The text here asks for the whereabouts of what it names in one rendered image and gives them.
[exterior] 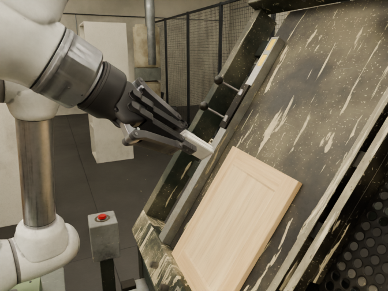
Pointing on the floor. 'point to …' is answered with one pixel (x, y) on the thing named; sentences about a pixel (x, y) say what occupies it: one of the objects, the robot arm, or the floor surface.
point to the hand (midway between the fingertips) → (194, 145)
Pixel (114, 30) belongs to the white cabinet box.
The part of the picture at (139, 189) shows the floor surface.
